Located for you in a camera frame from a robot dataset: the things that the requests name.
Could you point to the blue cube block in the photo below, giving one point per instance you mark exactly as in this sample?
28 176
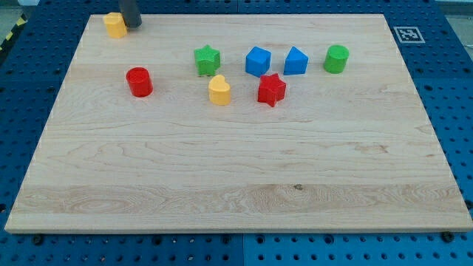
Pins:
257 61

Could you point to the yellow heart block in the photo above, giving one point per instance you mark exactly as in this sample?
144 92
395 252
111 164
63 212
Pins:
219 91

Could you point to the blue triangle block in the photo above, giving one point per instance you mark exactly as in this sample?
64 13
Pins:
295 62

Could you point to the red cylinder block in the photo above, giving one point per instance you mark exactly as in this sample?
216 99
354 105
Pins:
139 81

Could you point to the white fiducial marker tag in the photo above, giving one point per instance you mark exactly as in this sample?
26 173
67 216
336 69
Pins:
409 35

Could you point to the green cylinder block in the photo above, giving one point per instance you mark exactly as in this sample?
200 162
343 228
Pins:
336 59

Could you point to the yellow hexagon block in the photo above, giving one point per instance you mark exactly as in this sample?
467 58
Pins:
115 25

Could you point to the green star block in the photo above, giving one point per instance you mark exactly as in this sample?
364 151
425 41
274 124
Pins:
207 60

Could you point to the red star block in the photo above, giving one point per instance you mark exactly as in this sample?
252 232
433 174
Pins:
271 89

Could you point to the light wooden board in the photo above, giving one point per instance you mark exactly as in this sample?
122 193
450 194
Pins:
351 152

